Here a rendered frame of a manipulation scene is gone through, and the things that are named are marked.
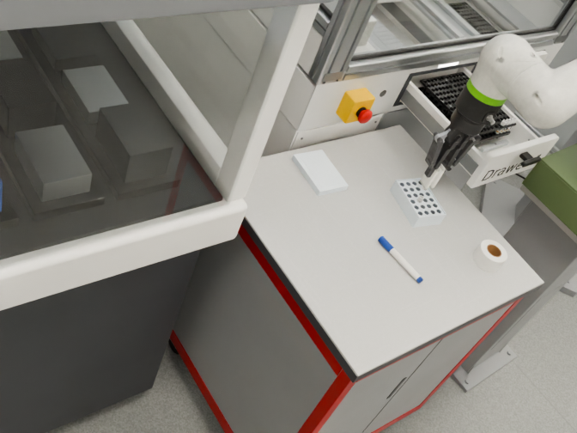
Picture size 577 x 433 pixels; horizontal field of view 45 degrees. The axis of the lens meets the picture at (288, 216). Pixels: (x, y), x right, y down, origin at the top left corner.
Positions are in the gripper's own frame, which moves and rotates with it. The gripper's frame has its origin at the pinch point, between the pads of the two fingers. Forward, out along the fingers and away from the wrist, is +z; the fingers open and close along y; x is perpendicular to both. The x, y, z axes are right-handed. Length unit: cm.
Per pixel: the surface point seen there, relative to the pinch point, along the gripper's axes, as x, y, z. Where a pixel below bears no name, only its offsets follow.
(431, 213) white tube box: -8.0, -2.5, 4.7
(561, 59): 107, 169, 45
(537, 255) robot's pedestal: -11, 48, 27
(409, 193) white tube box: -1.2, -5.4, 4.7
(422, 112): 20.3, 7.9, -1.9
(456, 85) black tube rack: 26.8, 21.3, -5.7
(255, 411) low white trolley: -26, -42, 54
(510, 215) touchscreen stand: 44, 115, 80
